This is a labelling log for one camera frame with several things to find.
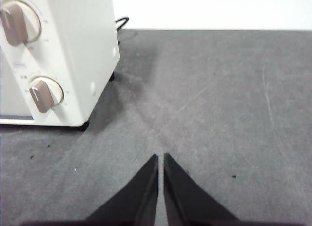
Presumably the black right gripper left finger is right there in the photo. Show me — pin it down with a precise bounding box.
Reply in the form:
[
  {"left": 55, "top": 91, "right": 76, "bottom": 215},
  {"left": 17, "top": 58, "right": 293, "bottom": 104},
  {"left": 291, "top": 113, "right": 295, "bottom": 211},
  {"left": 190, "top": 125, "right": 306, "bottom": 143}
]
[{"left": 85, "top": 153, "right": 159, "bottom": 226}]

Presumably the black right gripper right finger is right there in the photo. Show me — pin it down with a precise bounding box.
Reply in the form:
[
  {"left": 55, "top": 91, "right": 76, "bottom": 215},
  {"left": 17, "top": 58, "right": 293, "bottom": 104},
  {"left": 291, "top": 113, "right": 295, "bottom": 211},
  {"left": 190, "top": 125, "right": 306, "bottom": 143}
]
[{"left": 162, "top": 152, "right": 238, "bottom": 226}]

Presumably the beige oven control knob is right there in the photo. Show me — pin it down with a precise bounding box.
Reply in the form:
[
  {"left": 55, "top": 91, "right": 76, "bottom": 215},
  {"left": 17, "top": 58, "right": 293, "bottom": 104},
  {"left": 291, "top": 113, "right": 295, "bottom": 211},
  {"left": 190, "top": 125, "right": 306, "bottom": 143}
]
[
  {"left": 0, "top": 0, "right": 42, "bottom": 47},
  {"left": 28, "top": 75, "right": 65, "bottom": 114}
]

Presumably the white Toshiba toaster oven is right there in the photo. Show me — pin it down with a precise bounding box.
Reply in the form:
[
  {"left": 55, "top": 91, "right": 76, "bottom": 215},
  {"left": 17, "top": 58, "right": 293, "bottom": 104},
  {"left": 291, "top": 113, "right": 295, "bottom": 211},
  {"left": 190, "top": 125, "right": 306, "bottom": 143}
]
[{"left": 0, "top": 0, "right": 121, "bottom": 128}]

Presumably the black oven power cable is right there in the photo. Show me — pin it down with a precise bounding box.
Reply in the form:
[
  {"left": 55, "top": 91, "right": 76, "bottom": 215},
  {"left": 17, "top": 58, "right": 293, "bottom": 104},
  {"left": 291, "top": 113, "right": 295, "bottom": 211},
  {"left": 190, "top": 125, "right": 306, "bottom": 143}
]
[{"left": 114, "top": 16, "right": 130, "bottom": 33}]

